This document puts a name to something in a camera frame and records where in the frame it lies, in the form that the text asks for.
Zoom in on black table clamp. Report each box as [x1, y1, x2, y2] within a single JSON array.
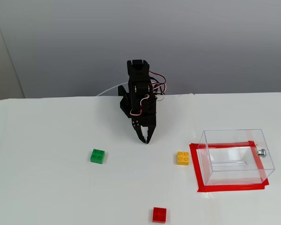
[[118, 84, 134, 119]]

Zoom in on white cable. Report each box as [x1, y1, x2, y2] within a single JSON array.
[[96, 82, 129, 97]]

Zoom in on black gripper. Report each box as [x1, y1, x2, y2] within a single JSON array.
[[130, 110, 158, 144]]

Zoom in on yellow lego brick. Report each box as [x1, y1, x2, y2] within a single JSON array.
[[177, 151, 190, 166]]

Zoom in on green lego brick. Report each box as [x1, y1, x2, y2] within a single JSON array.
[[89, 148, 106, 165]]

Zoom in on gripper servo wire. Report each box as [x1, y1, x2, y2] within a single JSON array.
[[129, 93, 149, 117]]

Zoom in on red tape frame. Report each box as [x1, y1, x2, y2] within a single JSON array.
[[189, 140, 270, 193]]

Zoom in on transparent plastic box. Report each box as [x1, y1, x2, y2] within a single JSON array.
[[198, 128, 276, 186]]

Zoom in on forearm servo wire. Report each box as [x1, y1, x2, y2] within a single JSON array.
[[148, 70, 168, 102]]

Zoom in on red lego brick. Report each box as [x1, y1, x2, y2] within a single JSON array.
[[152, 207, 167, 223]]

